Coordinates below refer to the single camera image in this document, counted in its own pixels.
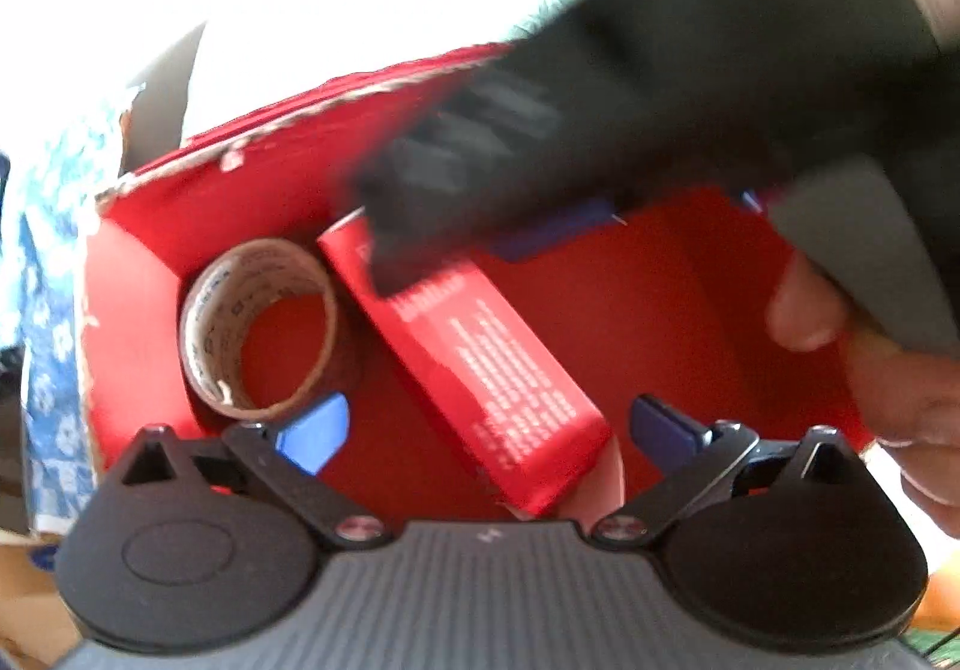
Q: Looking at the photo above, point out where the brown tape roll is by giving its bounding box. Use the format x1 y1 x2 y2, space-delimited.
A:
177 238 362 420

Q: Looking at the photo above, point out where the dark grey flat panel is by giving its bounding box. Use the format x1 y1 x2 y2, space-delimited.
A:
118 22 208 179

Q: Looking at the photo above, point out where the blue white floral cloth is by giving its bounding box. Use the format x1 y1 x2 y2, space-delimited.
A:
15 82 148 536

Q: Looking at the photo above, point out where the brown cardboard box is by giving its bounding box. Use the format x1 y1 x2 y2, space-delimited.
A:
0 529 82 670

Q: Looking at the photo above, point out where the small red carton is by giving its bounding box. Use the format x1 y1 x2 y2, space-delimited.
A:
315 208 628 522

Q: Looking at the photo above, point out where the person's right hand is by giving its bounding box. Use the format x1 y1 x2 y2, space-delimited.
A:
766 254 960 537

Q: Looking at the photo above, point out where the red cardboard box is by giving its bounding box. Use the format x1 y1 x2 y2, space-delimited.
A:
78 40 886 522

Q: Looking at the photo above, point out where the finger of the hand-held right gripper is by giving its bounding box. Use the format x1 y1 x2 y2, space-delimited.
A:
346 50 572 300

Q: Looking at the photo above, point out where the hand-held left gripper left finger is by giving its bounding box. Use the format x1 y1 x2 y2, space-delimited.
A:
112 394 392 552

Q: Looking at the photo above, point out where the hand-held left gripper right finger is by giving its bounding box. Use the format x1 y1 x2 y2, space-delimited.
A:
591 395 878 555

